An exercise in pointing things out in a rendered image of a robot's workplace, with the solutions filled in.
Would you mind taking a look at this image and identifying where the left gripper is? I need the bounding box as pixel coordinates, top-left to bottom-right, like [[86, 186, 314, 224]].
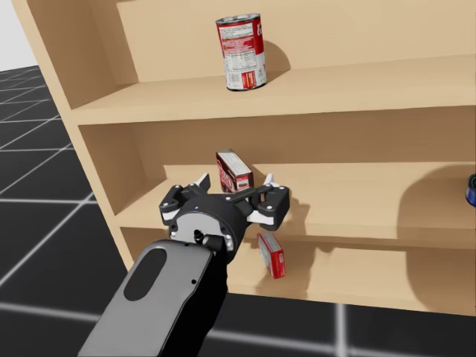
[[158, 173, 292, 263]]

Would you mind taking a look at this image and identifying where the red and white carton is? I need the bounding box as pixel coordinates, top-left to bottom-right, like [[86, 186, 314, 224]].
[[216, 149, 254, 193]]

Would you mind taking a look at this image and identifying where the red and white can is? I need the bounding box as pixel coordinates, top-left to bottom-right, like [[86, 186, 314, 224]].
[[215, 13, 268, 91]]

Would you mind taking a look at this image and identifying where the pale wooden shelf unit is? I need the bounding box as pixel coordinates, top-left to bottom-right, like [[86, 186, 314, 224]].
[[10, 0, 476, 317]]

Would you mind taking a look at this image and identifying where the blue flat can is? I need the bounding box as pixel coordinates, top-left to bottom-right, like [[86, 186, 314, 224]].
[[465, 173, 476, 208]]

